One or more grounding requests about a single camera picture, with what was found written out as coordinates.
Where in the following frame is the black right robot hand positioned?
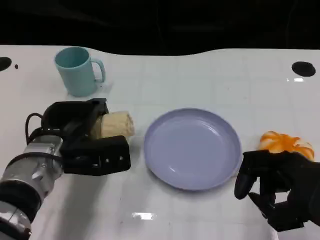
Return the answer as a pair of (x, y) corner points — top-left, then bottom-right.
(234, 149), (320, 233)

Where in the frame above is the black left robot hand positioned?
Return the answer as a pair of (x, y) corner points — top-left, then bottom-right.
(41, 98), (132, 177)

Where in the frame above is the orange and white bread roll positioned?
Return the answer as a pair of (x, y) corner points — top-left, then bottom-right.
(258, 129), (316, 162)

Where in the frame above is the pale green mug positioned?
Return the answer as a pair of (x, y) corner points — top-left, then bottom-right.
(54, 46), (106, 98)

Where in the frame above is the lilac plate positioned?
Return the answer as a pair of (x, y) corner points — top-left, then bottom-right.
(143, 107), (243, 192)

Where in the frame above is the black cloth behind table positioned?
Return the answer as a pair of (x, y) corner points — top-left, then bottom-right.
(0, 0), (320, 56)

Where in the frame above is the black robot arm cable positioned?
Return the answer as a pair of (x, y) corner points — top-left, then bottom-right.
(24, 112), (47, 146)

